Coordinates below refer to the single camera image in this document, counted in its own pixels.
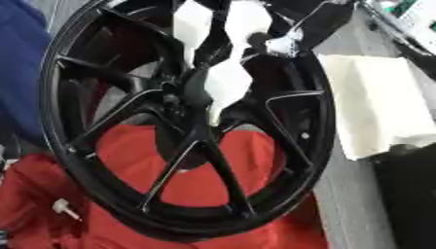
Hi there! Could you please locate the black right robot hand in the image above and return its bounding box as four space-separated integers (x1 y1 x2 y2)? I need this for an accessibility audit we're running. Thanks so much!
191 0 361 69

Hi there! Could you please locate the black spoked wheel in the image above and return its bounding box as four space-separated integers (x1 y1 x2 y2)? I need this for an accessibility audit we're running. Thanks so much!
37 0 340 243

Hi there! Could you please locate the white pin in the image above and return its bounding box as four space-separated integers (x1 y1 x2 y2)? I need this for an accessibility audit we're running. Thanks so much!
51 197 86 222

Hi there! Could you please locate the blue fabric object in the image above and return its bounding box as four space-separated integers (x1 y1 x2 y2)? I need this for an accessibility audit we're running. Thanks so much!
0 0 55 148

